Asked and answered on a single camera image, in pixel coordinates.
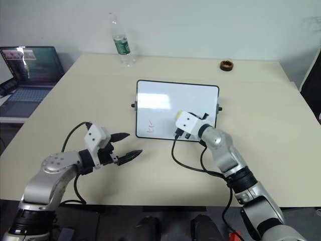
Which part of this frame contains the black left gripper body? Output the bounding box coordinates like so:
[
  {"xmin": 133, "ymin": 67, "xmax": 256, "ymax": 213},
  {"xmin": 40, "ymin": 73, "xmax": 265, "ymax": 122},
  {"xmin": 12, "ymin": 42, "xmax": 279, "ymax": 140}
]
[{"xmin": 96, "ymin": 142, "xmax": 119, "ymax": 167}]

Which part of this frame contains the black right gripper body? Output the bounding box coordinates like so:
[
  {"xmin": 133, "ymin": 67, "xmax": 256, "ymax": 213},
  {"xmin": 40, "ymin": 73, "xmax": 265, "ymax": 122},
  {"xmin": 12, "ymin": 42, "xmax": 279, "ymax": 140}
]
[{"xmin": 188, "ymin": 111, "xmax": 210, "ymax": 122}]

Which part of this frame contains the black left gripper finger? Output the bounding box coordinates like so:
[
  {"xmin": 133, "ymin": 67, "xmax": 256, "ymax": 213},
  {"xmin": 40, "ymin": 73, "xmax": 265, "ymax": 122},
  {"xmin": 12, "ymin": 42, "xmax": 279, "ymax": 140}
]
[
  {"xmin": 111, "ymin": 132, "xmax": 131, "ymax": 145},
  {"xmin": 116, "ymin": 150, "xmax": 143, "ymax": 166}
]

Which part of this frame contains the small black-framed whiteboard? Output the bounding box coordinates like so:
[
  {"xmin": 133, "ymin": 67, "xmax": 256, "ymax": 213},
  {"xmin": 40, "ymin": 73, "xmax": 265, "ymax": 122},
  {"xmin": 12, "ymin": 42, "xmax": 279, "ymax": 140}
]
[{"xmin": 131, "ymin": 79, "xmax": 223, "ymax": 143}]

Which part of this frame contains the clear green-label plastic bottle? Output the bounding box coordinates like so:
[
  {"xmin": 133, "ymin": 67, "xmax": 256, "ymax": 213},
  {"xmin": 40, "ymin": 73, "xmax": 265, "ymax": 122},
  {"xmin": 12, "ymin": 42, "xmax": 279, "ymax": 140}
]
[{"xmin": 108, "ymin": 12, "xmax": 137, "ymax": 68}]

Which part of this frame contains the dark rounded shape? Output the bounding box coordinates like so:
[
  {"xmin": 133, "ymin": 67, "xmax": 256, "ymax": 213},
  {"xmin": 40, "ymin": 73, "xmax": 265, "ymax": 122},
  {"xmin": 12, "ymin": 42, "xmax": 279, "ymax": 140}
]
[{"xmin": 190, "ymin": 213, "xmax": 222, "ymax": 241}]

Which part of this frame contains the open grey laptop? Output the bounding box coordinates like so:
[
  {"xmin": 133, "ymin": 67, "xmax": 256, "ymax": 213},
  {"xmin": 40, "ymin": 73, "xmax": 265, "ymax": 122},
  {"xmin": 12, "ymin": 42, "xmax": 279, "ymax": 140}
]
[{"xmin": 0, "ymin": 46, "xmax": 66, "ymax": 118}]

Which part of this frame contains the black upright object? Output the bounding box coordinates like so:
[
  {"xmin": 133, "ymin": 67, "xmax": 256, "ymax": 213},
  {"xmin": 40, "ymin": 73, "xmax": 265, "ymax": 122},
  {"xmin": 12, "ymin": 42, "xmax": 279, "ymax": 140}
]
[{"xmin": 299, "ymin": 44, "xmax": 321, "ymax": 124}]

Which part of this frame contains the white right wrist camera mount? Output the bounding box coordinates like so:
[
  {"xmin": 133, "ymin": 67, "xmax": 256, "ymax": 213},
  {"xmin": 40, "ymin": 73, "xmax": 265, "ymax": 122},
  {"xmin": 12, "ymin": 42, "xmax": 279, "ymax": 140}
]
[{"xmin": 175, "ymin": 110, "xmax": 203, "ymax": 138}]

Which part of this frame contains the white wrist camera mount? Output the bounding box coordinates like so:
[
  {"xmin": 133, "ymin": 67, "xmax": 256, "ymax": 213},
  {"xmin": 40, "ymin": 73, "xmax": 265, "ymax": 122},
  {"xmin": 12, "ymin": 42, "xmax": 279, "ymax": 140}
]
[
  {"xmin": 175, "ymin": 110, "xmax": 203, "ymax": 138},
  {"xmin": 83, "ymin": 125, "xmax": 111, "ymax": 168}
]

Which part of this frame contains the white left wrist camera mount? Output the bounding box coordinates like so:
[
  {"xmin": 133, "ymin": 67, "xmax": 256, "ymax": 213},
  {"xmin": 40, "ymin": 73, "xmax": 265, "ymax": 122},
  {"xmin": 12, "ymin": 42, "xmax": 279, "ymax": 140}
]
[{"xmin": 83, "ymin": 125, "xmax": 111, "ymax": 168}]

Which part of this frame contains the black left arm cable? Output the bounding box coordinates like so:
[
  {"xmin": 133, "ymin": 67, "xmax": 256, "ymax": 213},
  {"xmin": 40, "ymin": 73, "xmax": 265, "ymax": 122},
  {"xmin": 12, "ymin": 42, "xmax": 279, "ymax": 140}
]
[{"xmin": 59, "ymin": 122, "xmax": 92, "ymax": 205}]

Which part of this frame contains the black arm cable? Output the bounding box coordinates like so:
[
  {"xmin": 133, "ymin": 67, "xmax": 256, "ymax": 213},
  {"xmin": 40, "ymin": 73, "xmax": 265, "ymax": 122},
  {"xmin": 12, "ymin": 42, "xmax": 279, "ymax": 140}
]
[
  {"xmin": 171, "ymin": 127, "xmax": 242, "ymax": 241},
  {"xmin": 59, "ymin": 122, "xmax": 92, "ymax": 205}
]

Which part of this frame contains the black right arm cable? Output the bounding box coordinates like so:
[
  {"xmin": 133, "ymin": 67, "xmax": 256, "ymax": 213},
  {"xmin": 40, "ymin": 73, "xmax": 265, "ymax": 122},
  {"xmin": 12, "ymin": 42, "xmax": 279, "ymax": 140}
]
[{"xmin": 171, "ymin": 127, "xmax": 242, "ymax": 241}]

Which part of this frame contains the brown ring-shaped object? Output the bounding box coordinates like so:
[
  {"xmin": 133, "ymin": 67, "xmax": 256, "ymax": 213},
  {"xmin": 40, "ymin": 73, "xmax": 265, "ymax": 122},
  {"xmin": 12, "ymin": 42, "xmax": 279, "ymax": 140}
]
[{"xmin": 220, "ymin": 60, "xmax": 235, "ymax": 72}]

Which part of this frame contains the black table frame bar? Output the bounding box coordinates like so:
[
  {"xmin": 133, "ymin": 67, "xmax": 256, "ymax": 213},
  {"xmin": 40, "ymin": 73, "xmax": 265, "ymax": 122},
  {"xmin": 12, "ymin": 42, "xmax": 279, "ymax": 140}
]
[{"xmin": 142, "ymin": 205, "xmax": 204, "ymax": 213}]

